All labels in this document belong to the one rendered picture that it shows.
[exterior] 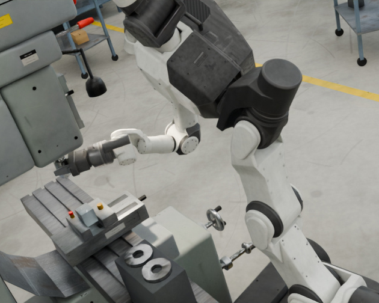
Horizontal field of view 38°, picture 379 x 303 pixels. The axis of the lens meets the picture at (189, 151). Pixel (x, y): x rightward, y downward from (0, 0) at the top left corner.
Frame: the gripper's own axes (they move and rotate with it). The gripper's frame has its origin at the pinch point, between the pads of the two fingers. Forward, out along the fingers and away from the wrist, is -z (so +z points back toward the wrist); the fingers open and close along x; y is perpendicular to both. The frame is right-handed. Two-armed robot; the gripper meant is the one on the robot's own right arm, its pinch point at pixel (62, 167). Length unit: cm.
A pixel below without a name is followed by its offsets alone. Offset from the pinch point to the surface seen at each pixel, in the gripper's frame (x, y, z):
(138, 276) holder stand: 53, 14, 18
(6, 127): 16.5, -28.1, -6.8
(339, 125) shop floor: -158, 125, 162
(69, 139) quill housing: 7.4, -13.2, 7.8
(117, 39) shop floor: -519, 124, 20
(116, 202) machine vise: -6.2, 25.8, 11.9
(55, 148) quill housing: 9.9, -12.7, 2.6
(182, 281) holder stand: 57, 17, 30
